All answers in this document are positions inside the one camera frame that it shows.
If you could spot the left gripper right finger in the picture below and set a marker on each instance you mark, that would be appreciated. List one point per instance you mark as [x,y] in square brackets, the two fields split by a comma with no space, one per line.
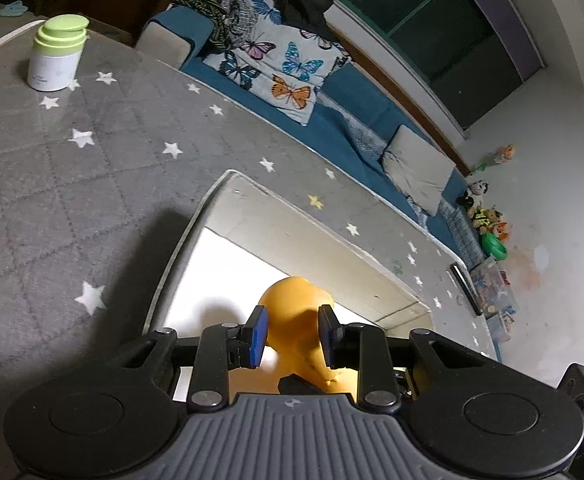
[363,348]

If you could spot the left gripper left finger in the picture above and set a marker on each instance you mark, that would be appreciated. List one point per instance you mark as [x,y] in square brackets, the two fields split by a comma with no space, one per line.
[218,350]

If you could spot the orange duck toy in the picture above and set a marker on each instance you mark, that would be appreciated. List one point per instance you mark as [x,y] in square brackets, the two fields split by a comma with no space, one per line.
[293,344]

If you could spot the grey white open box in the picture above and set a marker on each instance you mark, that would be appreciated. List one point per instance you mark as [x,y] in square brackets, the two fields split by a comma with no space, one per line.
[243,238]

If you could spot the black remote control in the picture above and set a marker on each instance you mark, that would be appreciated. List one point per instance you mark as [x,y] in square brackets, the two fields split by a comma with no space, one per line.
[463,281]

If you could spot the clear plastic storage box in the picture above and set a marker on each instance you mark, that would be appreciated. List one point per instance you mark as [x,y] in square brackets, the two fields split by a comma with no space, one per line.
[495,298]

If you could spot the pile of stuffed toys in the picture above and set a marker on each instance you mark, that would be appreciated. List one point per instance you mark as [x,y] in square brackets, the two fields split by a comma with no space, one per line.
[490,223]

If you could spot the grey sofa cushion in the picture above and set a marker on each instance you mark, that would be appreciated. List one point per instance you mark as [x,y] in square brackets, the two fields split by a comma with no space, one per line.
[417,169]

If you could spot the blue sofa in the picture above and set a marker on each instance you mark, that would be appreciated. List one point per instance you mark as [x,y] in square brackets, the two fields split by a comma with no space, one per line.
[318,169]

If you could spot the butterfly print pillow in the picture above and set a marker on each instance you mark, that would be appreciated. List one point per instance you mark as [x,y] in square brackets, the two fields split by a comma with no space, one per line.
[282,65]

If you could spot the white jar green lid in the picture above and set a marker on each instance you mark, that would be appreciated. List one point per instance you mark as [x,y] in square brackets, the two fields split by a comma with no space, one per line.
[56,52]

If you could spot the black clothes pile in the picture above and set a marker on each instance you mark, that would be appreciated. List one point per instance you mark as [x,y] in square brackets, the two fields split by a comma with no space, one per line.
[307,15]

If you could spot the dark green window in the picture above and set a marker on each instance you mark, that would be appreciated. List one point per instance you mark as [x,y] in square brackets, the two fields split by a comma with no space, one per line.
[471,54]

